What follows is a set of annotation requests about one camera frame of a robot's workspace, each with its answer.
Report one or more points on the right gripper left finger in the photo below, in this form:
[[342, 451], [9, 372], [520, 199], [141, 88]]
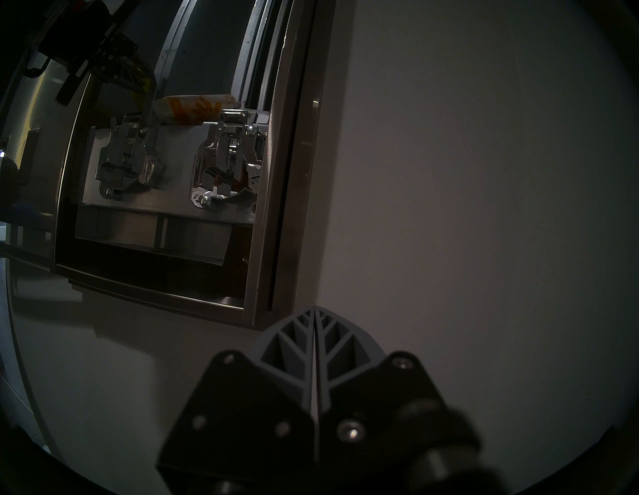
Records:
[[249, 424]]

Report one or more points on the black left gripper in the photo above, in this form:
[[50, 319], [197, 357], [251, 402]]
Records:
[[75, 30]]

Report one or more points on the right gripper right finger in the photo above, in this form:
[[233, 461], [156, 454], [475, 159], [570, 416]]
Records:
[[364, 399]]

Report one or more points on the white orange wrapped pad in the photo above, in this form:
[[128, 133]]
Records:
[[192, 109]]

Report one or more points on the chrome dispensing lever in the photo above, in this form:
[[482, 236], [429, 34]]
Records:
[[130, 159], [227, 164]]

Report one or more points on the steel wall dispenser cabinet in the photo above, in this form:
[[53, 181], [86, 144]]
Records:
[[294, 149]]

